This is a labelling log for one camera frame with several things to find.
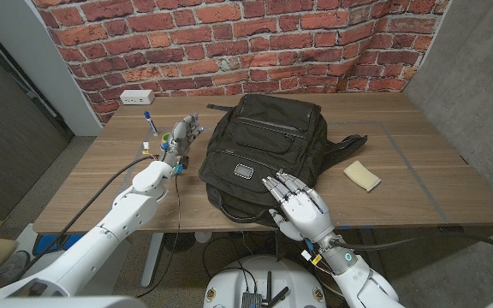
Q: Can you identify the pale yellow sponge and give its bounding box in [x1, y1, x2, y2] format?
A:
[342, 160, 382, 193]

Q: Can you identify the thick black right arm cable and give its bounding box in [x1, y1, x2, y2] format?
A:
[330, 233, 493, 258]

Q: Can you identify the small grey electronics box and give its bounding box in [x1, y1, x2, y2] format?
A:
[241, 292, 261, 308]

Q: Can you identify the white marker blue cap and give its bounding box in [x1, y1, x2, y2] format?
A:
[143, 110, 159, 137]

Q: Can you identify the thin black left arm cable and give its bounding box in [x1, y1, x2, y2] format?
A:
[137, 174, 181, 299]

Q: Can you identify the white table leg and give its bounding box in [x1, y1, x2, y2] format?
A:
[140, 233, 164, 288]

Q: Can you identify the red brick print backdrop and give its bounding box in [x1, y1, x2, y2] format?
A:
[32, 0, 451, 125]

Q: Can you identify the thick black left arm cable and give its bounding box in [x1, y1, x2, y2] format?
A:
[15, 155, 158, 280]

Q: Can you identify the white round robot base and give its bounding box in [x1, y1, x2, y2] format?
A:
[203, 255, 328, 308]

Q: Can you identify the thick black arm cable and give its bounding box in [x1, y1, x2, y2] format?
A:
[15, 155, 158, 280]
[330, 233, 493, 258]

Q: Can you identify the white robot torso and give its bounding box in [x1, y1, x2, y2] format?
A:
[0, 294, 147, 308]

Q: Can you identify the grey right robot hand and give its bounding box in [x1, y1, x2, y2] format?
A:
[261, 171, 336, 243]

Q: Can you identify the blue floor object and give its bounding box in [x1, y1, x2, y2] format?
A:
[33, 234, 85, 257]

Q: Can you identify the white power strip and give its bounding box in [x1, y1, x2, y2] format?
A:
[119, 89, 156, 106]

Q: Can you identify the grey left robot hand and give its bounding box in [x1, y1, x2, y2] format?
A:
[160, 113, 205, 167]

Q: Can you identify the black backpack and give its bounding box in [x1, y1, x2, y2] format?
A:
[198, 92, 368, 228]

